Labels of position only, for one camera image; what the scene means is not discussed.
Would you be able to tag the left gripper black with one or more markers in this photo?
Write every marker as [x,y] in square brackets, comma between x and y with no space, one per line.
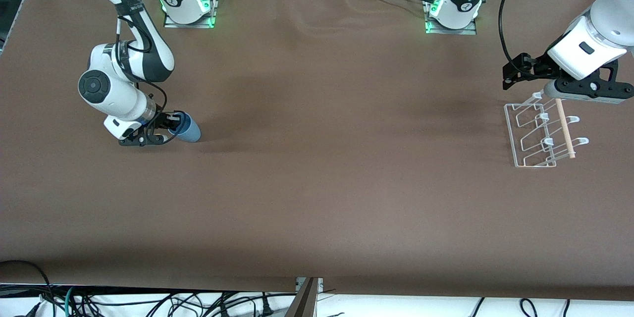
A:
[539,68]

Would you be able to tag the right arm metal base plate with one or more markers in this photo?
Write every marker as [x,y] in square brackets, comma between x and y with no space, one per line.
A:
[174,23]

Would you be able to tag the brown table cover sheet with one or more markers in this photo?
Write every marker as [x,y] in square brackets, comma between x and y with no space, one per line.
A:
[317,168]

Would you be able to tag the metal table leg bracket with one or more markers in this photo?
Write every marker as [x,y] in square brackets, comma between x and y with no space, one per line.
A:
[303,299]

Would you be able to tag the wooden dowel rod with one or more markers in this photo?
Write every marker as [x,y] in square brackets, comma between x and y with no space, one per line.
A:
[565,131]

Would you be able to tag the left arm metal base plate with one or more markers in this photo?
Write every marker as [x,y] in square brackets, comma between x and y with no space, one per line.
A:
[448,31]

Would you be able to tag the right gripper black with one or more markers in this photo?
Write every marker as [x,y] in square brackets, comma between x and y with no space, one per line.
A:
[159,121]

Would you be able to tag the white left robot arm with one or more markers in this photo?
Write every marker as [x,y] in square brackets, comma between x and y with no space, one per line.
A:
[592,34]

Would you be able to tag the blue plastic cup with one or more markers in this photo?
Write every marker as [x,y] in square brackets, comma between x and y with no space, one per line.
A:
[187,130]

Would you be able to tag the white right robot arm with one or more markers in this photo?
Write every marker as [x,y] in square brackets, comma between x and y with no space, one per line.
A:
[119,91]

